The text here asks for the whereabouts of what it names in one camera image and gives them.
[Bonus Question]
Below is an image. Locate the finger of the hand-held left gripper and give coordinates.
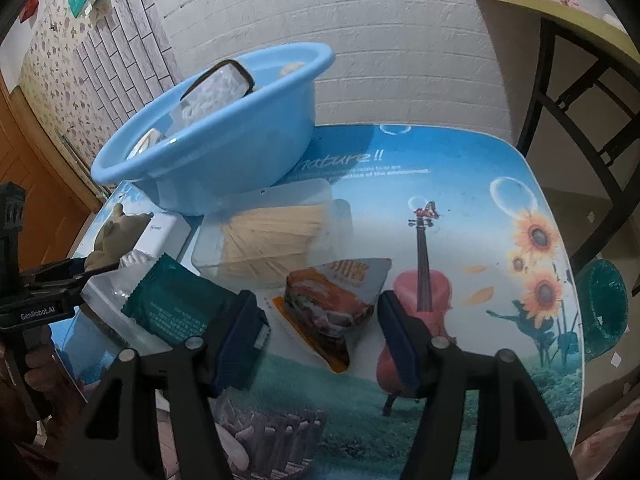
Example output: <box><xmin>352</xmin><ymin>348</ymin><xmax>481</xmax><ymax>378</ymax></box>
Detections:
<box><xmin>30</xmin><ymin>265</ymin><xmax>121</xmax><ymax>295</ymax></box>
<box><xmin>19</xmin><ymin>257</ymin><xmax>90</xmax><ymax>285</ymax></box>

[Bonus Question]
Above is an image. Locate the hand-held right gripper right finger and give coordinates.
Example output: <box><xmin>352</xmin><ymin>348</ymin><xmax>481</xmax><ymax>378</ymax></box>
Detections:
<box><xmin>376</xmin><ymin>290</ymin><xmax>573</xmax><ymax>480</ymax></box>

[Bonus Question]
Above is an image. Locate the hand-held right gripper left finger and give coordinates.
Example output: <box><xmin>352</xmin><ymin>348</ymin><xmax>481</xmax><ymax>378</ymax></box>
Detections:
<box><xmin>55</xmin><ymin>289</ymin><xmax>273</xmax><ymax>480</ymax></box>

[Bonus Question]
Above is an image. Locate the clear plastic bag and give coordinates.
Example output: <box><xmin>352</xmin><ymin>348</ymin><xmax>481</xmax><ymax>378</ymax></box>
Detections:
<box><xmin>80</xmin><ymin>260</ymin><xmax>176</xmax><ymax>353</ymax></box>

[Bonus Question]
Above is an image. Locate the brown bear plush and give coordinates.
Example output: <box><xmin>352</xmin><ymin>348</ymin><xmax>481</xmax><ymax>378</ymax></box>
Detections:
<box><xmin>85</xmin><ymin>203</ymin><xmax>155</xmax><ymax>273</ymax></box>

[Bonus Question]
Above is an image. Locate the teal snack packet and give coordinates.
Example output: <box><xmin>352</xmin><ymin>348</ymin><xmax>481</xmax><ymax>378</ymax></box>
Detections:
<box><xmin>121</xmin><ymin>254</ymin><xmax>271</xmax><ymax>348</ymax></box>

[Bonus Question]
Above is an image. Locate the orange sandwich print packet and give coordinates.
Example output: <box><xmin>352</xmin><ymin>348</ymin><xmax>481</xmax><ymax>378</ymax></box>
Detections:
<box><xmin>271</xmin><ymin>257</ymin><xmax>393</xmax><ymax>373</ymax></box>

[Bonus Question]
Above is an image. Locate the white rectangular box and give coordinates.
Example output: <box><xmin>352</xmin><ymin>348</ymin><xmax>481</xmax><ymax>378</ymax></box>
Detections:
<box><xmin>132</xmin><ymin>210</ymin><xmax>193</xmax><ymax>263</ymax></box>

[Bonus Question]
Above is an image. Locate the clear box of wooden sticks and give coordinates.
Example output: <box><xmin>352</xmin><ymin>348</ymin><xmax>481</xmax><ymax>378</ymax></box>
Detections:
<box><xmin>192</xmin><ymin>177</ymin><xmax>351</xmax><ymax>288</ymax></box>

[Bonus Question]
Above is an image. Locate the blue plastic basin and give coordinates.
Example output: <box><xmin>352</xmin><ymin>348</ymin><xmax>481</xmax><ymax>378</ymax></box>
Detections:
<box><xmin>91</xmin><ymin>42</ymin><xmax>335</xmax><ymax>216</ymax></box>

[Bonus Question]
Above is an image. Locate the clear container with brown strap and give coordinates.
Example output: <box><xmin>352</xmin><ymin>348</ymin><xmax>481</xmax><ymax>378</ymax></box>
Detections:
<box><xmin>172</xmin><ymin>59</ymin><xmax>256</xmax><ymax>133</ymax></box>

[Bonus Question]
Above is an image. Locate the person's left hand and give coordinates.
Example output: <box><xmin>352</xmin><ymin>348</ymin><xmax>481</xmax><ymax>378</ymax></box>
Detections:
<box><xmin>22</xmin><ymin>327</ymin><xmax>88</xmax><ymax>411</ymax></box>

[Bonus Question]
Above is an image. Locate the brown wooden door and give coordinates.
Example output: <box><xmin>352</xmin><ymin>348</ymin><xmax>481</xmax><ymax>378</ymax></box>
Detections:
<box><xmin>0</xmin><ymin>72</ymin><xmax>103</xmax><ymax>271</ymax></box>

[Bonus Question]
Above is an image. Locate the green waste bin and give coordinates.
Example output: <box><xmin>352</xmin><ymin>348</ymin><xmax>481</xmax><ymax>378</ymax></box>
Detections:
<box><xmin>580</xmin><ymin>257</ymin><xmax>630</xmax><ymax>361</ymax></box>

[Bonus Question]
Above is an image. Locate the pink blanket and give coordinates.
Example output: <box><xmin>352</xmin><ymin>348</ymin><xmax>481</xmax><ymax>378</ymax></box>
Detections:
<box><xmin>570</xmin><ymin>405</ymin><xmax>636</xmax><ymax>463</ymax></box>

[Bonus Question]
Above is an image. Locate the yellow side table black frame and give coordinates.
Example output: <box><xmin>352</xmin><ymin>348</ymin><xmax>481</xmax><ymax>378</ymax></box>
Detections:
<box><xmin>472</xmin><ymin>0</ymin><xmax>640</xmax><ymax>201</ymax></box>

